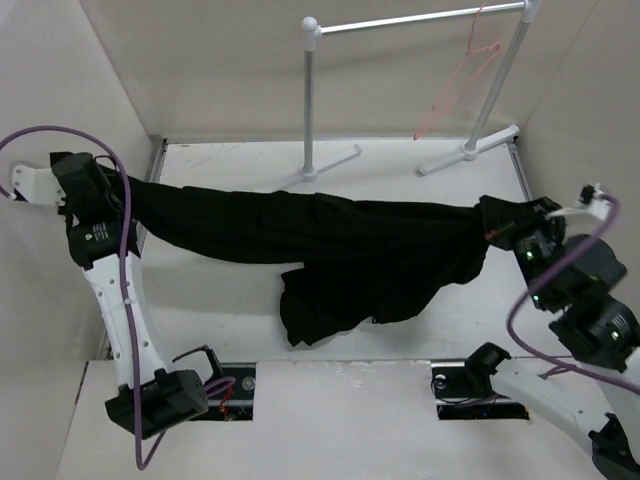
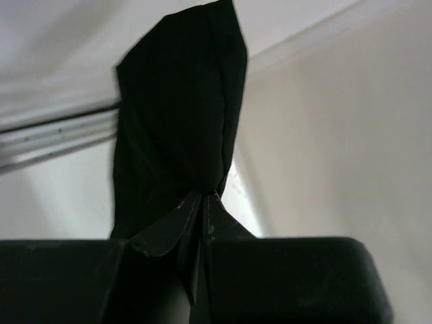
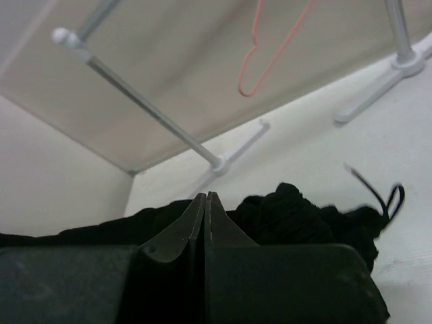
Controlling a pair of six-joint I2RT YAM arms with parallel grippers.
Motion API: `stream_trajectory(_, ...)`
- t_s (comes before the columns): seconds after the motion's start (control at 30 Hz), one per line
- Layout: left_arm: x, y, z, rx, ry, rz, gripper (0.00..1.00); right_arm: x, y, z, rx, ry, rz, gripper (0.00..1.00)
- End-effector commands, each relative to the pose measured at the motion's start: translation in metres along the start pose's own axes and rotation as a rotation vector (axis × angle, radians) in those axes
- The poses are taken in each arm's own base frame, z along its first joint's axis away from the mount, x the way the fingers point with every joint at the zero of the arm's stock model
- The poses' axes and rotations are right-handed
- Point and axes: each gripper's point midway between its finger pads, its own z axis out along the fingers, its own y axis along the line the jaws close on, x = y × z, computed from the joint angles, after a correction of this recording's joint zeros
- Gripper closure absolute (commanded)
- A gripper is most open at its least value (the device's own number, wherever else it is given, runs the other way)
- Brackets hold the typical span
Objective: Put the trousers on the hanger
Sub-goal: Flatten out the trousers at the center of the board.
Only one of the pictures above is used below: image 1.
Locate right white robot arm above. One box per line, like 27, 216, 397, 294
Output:
463, 190, 639, 479

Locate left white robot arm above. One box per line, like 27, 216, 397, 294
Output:
50, 152, 225, 440

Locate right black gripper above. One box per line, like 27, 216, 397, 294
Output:
481, 193, 570, 307

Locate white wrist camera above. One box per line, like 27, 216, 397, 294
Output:
11, 164, 65, 207
545, 183, 612, 222

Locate pink wire hanger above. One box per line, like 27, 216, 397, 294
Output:
412, 3, 501, 141

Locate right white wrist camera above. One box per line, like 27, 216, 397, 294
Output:
545, 183, 612, 222

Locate white clothes rack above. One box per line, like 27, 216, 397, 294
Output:
273, 1, 541, 190

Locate black trousers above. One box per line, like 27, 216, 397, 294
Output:
109, 174, 557, 345

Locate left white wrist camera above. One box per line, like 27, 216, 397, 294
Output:
11, 164, 65, 207

